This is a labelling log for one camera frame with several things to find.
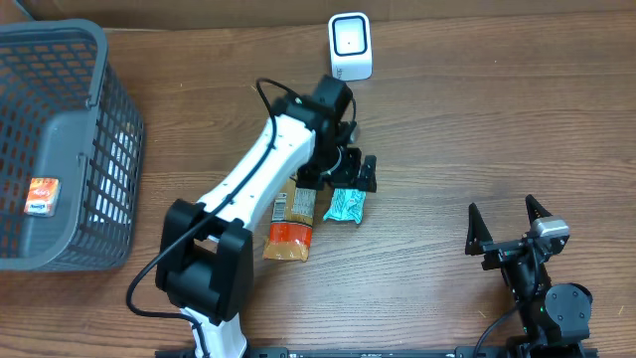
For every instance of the small orange packet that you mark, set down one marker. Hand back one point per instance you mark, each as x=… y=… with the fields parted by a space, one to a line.
x=42 y=196

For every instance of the white barcode scanner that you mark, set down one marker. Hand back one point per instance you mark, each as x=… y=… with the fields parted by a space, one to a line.
x=350 y=46

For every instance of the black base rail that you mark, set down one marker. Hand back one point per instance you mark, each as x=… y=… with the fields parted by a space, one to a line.
x=458 y=352

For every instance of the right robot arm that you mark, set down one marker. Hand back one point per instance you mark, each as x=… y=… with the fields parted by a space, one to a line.
x=555 y=317

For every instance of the white tube with gold cap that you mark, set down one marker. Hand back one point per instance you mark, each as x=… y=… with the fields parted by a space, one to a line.
x=112 y=203

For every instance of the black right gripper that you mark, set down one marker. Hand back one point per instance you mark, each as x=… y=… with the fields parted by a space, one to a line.
x=490 y=251

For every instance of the grey plastic shopping basket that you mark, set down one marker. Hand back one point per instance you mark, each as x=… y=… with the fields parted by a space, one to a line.
x=62 y=106

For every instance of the teal snack packet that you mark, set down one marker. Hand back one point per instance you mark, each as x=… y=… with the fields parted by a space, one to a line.
x=347 y=205

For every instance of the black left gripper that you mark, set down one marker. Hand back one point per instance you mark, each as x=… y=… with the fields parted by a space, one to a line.
x=345 y=176

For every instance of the long orange snack package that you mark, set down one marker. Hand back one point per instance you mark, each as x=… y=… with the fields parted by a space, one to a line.
x=291 y=227

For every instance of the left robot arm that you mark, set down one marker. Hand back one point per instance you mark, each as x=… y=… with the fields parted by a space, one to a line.
x=206 y=262

